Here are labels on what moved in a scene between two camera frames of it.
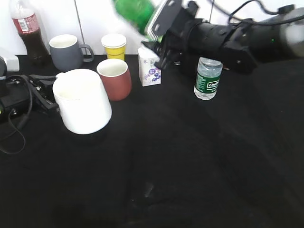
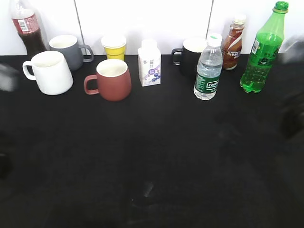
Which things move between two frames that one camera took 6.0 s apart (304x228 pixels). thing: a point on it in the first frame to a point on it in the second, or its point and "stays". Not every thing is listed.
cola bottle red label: x=26 y=23 stays
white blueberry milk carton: x=149 y=74 stays
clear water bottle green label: x=208 y=73 stays
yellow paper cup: x=115 y=45 stays
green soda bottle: x=137 y=13 to x=267 y=42
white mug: x=84 y=102 to x=51 y=71
